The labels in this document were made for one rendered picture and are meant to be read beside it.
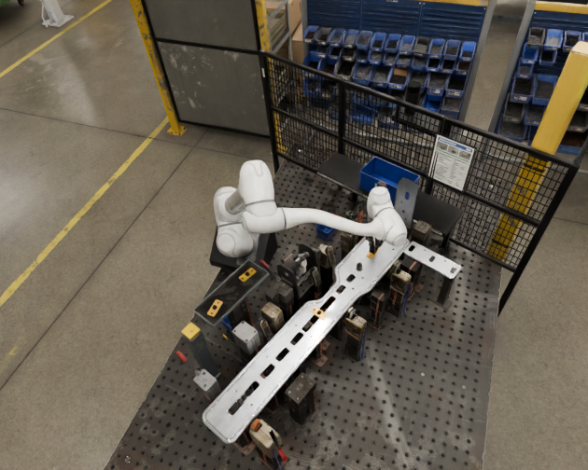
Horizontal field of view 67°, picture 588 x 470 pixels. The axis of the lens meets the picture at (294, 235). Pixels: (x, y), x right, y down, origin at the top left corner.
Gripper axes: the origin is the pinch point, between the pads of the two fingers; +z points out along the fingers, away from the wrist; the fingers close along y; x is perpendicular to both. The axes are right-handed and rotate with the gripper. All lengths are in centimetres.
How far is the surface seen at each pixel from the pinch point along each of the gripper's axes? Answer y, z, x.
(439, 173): 5, -15, 55
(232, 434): 7, 5, -113
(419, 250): 18.4, 5.1, 16.7
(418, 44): -84, -8, 190
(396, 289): 20.2, 11.4, -8.1
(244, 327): -18, -6, -78
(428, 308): 34.7, 35.1, 7.3
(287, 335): -5, 5, -65
